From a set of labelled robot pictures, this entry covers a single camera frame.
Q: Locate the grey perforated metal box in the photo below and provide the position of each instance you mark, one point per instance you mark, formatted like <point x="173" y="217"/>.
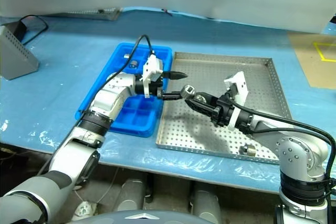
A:
<point x="15" y="58"/>

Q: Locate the perforated metal tray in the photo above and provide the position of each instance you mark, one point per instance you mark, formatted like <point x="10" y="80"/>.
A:
<point x="210" y="72"/>

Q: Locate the brown cardboard sheet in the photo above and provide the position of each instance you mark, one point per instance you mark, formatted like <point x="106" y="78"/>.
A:
<point x="304" y="58"/>

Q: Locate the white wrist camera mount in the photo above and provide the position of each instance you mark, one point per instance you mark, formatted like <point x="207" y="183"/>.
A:
<point x="240" y="85"/>
<point x="151" y="66"/>

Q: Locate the blue compartment tray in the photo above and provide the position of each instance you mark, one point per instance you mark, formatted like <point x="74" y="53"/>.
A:
<point x="136" y="119"/>

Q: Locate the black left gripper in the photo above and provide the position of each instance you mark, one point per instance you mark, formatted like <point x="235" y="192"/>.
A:
<point x="157" y="88"/>

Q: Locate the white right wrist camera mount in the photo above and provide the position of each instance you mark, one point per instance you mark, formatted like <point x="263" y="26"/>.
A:
<point x="240" y="85"/>

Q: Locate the dark grey rounded shell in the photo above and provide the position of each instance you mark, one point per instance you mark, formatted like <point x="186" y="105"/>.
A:
<point x="141" y="217"/>

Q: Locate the black power adapter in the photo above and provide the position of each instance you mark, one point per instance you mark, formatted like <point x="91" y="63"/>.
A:
<point x="21" y="28"/>

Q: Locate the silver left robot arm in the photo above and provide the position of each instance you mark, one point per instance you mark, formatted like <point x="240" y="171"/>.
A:
<point x="110" y="95"/>

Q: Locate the white cloth bundle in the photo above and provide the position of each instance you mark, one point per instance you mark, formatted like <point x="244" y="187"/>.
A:
<point x="84" y="209"/>

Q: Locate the grey rounded cylinder shape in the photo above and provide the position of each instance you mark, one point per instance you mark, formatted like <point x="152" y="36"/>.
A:
<point x="132" y="195"/>
<point x="207" y="203"/>

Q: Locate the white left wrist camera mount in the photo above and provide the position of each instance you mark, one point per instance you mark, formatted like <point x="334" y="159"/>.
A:
<point x="151" y="66"/>

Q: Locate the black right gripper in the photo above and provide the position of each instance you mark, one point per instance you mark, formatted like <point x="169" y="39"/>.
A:
<point x="223" y="111"/>

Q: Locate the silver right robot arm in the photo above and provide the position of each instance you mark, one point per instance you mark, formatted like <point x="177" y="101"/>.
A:
<point x="294" y="150"/>

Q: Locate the flat perforated metal panel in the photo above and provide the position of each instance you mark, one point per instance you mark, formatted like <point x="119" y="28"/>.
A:
<point x="99" y="15"/>

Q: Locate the small black red clip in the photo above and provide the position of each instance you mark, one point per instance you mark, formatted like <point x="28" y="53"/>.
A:
<point x="166" y="11"/>

